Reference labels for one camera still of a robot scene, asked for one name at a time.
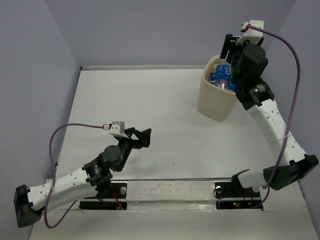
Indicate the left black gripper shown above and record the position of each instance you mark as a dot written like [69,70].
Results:
[144,138]

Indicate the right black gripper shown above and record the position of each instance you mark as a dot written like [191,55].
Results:
[229,44]

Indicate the blue label bottle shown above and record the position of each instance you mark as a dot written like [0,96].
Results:
[212,75]
[231,87]
[222,76]

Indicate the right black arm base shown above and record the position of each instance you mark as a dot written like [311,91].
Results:
[228,198]

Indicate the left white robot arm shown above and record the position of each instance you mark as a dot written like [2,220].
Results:
[91,180]

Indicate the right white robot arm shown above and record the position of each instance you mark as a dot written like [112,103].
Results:
[292,162]

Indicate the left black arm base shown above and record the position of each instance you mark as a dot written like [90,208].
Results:
[114,200]

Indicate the beige plastic bin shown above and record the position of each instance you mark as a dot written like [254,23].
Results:
[212,101]

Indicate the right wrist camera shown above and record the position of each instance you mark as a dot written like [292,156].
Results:
[251,35]

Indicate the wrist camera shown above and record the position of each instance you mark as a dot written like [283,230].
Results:
[251,35]
[117,129]

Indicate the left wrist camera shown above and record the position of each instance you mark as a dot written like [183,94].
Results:
[117,129]

